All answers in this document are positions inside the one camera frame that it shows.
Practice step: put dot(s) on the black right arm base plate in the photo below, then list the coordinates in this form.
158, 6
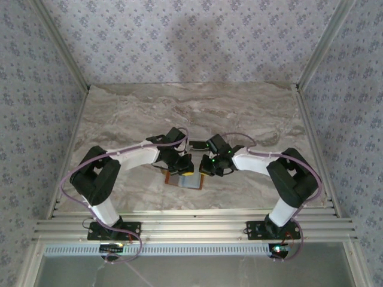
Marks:
254, 230

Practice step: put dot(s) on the aluminium corner post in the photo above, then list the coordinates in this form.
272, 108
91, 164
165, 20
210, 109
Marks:
62, 45
323, 45

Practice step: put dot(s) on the right controller circuit board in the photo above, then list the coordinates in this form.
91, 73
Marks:
279, 249

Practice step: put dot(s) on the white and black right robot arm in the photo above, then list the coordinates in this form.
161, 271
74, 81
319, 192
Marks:
254, 163

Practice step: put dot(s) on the left controller circuit board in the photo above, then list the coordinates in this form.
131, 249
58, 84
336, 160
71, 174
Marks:
112, 247

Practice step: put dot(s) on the aluminium rail frame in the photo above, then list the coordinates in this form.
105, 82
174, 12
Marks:
194, 227

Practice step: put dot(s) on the brown leather card holder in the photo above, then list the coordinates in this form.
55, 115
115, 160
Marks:
172, 181

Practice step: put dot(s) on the controller circuit board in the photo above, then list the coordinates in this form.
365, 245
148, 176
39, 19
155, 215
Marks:
279, 249
112, 247

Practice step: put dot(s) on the aluminium table side rail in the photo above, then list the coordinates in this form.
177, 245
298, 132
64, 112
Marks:
308, 119
67, 149

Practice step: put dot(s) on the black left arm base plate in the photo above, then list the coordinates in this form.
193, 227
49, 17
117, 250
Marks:
134, 228

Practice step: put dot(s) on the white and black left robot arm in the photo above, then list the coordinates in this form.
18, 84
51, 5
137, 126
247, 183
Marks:
134, 157

